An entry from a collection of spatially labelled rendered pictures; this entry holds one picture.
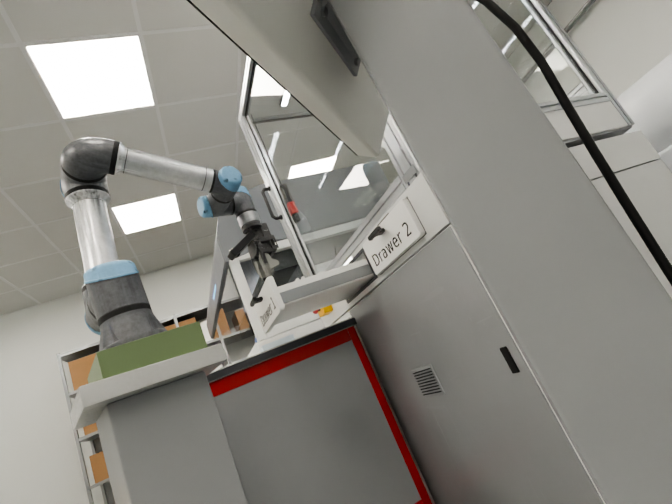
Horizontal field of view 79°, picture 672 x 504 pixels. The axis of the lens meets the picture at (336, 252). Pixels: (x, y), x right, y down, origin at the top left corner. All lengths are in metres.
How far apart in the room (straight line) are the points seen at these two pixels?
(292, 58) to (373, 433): 1.22
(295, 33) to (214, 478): 0.82
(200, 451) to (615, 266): 0.81
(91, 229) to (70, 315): 4.70
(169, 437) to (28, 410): 5.00
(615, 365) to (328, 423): 1.12
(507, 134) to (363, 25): 0.21
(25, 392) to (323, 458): 4.85
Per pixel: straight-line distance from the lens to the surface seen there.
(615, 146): 1.61
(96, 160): 1.30
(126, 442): 0.94
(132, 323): 1.03
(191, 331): 0.99
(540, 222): 0.41
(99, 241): 1.29
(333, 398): 1.44
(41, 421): 5.85
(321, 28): 0.59
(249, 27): 0.48
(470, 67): 0.46
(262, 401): 1.39
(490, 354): 1.04
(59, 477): 5.77
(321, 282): 1.26
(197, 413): 0.97
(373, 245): 1.25
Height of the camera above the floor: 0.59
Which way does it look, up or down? 16 degrees up
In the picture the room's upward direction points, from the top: 24 degrees counter-clockwise
